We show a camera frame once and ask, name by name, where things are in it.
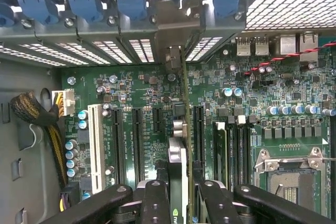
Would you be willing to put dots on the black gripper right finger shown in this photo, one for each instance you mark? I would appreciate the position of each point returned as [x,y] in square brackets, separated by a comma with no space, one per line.
[218,203]

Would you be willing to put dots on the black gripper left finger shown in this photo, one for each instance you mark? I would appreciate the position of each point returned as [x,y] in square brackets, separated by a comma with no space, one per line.
[155,203]

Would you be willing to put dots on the black RAM slot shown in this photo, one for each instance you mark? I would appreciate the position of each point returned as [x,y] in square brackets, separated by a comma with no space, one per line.
[231,155]
[239,155]
[247,155]

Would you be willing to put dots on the long black expansion slot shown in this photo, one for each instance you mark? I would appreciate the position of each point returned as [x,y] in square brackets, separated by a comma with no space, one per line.
[198,137]
[137,142]
[118,142]

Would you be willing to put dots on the CPU socket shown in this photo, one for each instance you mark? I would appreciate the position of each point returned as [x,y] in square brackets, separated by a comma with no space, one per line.
[288,182]

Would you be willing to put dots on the white PCI expansion slot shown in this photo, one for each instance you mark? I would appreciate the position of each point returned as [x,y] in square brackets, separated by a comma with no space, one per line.
[96,150]

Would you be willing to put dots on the short black expansion slot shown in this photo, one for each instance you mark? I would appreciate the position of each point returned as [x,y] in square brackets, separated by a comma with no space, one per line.
[157,120]

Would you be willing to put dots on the black power connector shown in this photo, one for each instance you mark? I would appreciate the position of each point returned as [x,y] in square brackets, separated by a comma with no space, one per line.
[72,192]

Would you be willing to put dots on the thin metal locking lever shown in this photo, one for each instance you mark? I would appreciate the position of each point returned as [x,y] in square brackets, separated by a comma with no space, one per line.
[328,159]

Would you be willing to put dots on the green Dell motherboard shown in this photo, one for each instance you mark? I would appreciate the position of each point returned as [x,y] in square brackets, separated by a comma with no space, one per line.
[262,90]

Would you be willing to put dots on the white power connector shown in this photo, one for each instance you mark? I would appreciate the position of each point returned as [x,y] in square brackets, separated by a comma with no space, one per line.
[68,100]

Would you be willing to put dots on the black open PC case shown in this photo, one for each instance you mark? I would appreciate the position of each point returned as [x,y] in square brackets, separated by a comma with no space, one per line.
[26,129]

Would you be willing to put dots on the metal USB port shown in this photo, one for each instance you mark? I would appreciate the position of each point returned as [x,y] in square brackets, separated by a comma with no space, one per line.
[243,47]
[262,46]

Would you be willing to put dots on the metal rear port block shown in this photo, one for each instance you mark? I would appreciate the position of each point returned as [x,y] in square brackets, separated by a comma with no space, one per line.
[288,45]

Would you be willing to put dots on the metal ethernet port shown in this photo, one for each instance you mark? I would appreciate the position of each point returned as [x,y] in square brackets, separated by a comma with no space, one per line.
[309,47]

